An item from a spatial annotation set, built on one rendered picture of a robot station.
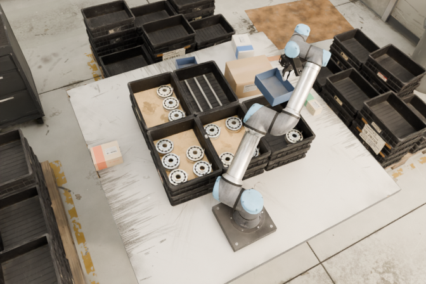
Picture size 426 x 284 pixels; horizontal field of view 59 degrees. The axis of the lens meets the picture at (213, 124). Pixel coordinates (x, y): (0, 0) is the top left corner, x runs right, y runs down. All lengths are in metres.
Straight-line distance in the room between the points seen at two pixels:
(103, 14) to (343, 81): 2.23
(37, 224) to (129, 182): 0.68
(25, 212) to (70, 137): 0.92
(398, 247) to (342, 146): 0.99
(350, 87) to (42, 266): 2.64
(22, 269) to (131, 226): 0.65
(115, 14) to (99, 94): 1.18
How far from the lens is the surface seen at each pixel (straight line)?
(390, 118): 3.17
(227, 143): 2.22
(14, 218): 2.70
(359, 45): 3.86
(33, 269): 2.41
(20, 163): 2.75
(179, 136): 2.24
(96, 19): 3.65
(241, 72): 2.57
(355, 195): 2.39
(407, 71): 3.61
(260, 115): 1.85
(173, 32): 3.44
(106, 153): 2.28
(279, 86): 2.23
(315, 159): 2.44
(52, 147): 3.38
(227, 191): 1.90
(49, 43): 4.29
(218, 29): 3.67
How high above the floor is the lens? 2.66
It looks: 53 degrees down
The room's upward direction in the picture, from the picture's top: 6 degrees clockwise
